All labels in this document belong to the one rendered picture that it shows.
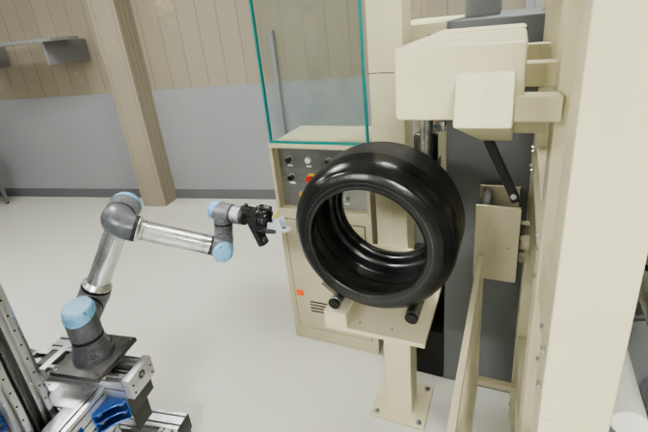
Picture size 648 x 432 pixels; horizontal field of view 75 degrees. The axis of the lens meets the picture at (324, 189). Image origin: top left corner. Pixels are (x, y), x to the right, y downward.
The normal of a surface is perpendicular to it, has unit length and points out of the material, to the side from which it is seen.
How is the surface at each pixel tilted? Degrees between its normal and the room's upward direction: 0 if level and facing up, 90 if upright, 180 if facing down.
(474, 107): 72
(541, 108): 90
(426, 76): 90
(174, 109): 90
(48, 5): 90
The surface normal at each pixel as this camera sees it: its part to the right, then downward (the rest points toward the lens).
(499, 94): -0.40, 0.07
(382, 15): -0.40, 0.38
